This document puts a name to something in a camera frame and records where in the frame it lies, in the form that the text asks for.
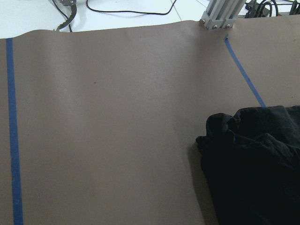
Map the black printed t-shirt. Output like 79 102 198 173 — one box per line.
196 106 300 225

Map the metal rod stand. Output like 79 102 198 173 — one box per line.
50 0 77 33

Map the aluminium frame post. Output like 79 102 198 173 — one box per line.
200 0 246 30

